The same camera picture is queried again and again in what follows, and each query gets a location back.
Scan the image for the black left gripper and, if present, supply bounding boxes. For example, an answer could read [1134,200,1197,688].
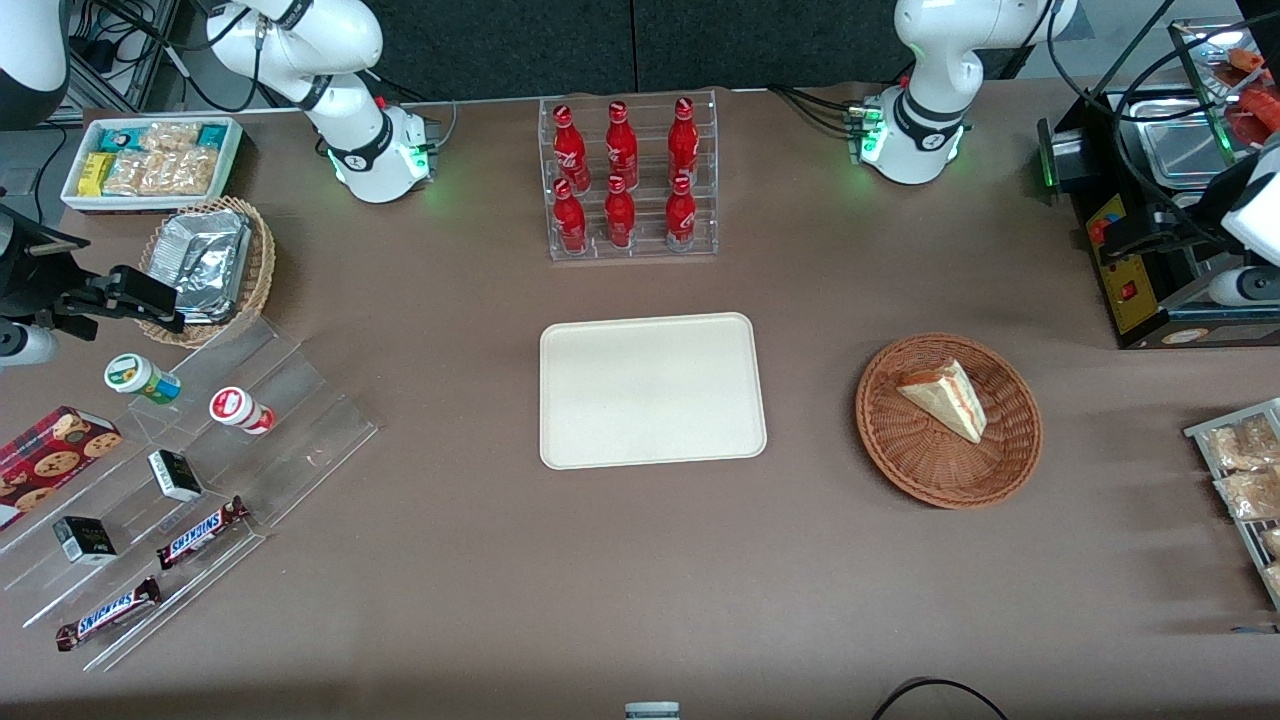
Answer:
[1099,169,1242,264]

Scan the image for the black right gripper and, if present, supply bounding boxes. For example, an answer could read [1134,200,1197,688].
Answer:
[0,205,188,341]

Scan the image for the triangle sandwich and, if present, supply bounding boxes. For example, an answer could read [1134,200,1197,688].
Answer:
[895,359,989,445]

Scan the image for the oval light wicker basket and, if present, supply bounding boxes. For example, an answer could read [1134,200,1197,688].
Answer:
[137,196,277,349]

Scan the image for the tray of packaged snacks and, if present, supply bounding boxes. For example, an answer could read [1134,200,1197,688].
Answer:
[1184,397,1280,613]

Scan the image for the round brown wicker basket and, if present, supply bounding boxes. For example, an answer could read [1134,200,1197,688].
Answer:
[855,332,1044,510]

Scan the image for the cream plastic serving tray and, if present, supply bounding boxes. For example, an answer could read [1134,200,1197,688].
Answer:
[539,312,768,471]

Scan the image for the black food warmer machine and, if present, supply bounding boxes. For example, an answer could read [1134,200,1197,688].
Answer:
[1036,20,1280,351]

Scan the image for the green lid yogurt cup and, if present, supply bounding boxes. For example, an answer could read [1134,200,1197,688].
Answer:
[104,353,183,405]

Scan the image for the steel warmer pan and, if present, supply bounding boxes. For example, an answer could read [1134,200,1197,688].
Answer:
[1138,92,1236,189]

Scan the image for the silver foil package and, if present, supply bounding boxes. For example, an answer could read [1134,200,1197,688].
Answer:
[150,209,252,324]

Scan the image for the yellow snack bar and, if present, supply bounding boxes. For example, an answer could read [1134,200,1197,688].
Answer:
[77,151,117,198]

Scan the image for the clear peanut snack bag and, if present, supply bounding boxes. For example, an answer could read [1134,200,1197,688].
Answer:
[160,147,220,197]
[140,121,202,154]
[102,149,168,197]

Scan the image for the red lid yogurt cup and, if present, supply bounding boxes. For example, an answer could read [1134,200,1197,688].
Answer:
[208,386,276,436]

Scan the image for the red plaid cookie box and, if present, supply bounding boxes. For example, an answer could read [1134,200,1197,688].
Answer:
[0,405,123,532]

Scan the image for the small black carton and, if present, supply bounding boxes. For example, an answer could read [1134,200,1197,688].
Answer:
[51,516,119,566]
[147,449,204,503]

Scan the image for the white rectangular snack bin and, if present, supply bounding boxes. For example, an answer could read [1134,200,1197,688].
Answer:
[60,116,245,215]

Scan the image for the clear cracker snack bag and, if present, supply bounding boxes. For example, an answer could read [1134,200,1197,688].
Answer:
[1204,414,1280,472]
[1214,467,1280,522]

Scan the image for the clear acrylic stepped display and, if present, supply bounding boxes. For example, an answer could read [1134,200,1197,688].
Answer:
[0,314,380,674]

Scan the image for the Snickers chocolate bar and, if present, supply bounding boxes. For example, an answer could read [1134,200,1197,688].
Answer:
[54,577,163,653]
[156,496,251,571]

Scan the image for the red cola bottle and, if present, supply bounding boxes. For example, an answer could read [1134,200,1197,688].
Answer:
[603,175,637,250]
[664,174,698,252]
[604,100,640,191]
[552,178,589,254]
[552,104,591,193]
[667,96,700,187]

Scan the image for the clear acrylic bottle rack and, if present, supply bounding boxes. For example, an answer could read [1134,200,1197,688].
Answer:
[538,89,719,262]

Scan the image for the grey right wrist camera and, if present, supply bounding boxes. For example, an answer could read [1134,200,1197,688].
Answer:
[0,324,60,367]

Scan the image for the black hanging cables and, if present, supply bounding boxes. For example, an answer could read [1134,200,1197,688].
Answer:
[1044,0,1251,236]

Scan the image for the aluminium frame with cables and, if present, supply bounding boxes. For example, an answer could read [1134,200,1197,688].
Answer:
[60,0,256,113]

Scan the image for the black arm base cables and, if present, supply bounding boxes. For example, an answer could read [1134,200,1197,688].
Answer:
[766,83,863,138]

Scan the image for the black looped cable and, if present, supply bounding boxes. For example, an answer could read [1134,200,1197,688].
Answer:
[869,677,1013,720]

